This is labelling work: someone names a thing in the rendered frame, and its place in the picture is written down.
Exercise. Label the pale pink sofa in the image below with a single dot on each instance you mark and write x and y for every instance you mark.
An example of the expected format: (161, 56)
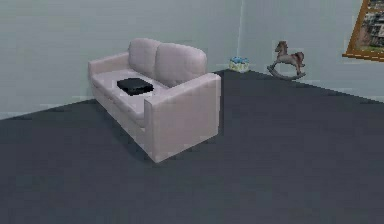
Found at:
(181, 110)

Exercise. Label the blue and yellow basket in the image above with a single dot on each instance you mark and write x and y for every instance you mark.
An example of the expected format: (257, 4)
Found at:
(239, 64)

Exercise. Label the wooden framed window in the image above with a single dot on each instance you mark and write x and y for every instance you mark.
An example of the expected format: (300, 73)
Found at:
(370, 30)

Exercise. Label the black flat box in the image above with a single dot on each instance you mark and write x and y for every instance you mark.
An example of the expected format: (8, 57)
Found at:
(135, 86)

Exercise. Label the brown rocking horse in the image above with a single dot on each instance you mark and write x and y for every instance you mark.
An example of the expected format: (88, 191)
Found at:
(288, 60)

